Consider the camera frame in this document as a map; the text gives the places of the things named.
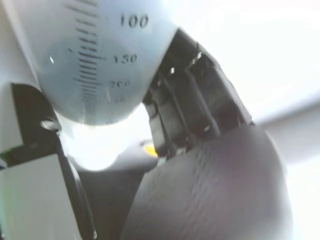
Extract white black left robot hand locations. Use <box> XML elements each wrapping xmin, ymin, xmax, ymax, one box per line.
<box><xmin>0</xmin><ymin>0</ymin><xmax>296</xmax><ymax>240</ymax></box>

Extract large clear plastic syringe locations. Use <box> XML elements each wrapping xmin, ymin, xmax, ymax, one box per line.
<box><xmin>4</xmin><ymin>0</ymin><xmax>179</xmax><ymax>174</ymax></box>

